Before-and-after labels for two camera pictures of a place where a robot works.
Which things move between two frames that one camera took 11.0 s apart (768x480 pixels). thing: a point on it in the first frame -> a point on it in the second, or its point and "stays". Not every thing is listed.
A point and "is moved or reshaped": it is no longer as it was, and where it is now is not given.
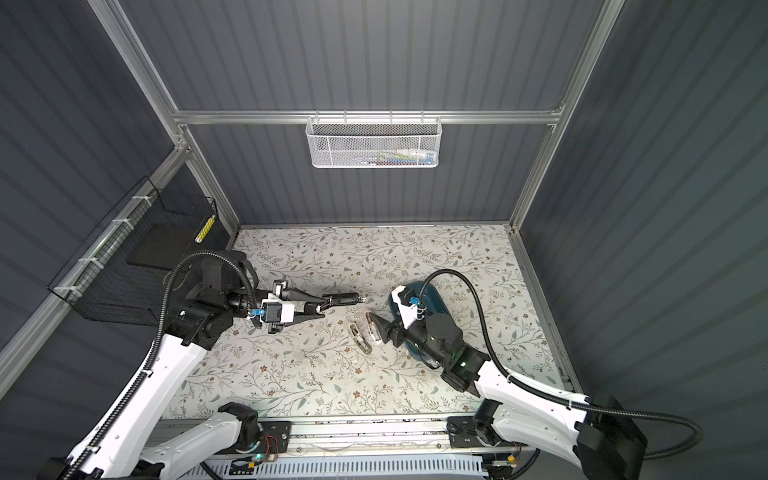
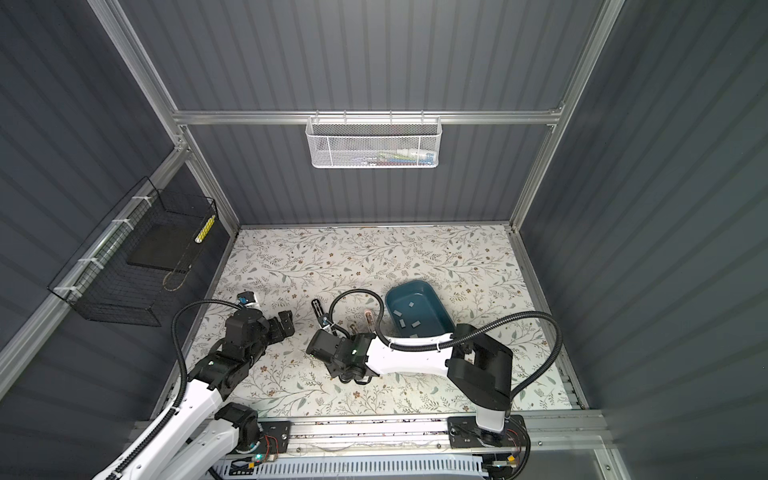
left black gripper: (292, 294) -> (276, 332)
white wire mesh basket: (373, 141) stays
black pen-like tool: (347, 298) is moved or reshaped
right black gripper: (389, 329) -> (332, 368)
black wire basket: (124, 272) stays
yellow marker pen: (205, 229) stays
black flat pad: (164, 245) stays
